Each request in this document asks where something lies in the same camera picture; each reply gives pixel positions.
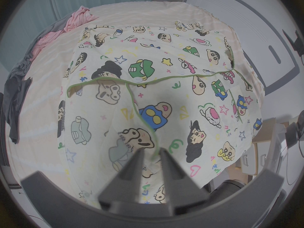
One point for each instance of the bed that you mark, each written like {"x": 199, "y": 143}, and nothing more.
{"x": 47, "y": 103}

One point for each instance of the white printed pyjama top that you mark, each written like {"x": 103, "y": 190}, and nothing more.
{"x": 166, "y": 91}

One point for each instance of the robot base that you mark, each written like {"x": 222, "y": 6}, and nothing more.
{"x": 275, "y": 139}

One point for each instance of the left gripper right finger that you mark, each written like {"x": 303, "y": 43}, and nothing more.
{"x": 180, "y": 189}

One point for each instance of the pink garment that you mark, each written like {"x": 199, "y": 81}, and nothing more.
{"x": 78, "y": 20}

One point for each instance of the pale wooden cabinet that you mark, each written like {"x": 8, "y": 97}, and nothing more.
{"x": 261, "y": 155}

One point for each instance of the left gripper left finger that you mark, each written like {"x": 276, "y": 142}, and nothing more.
{"x": 125, "y": 186}

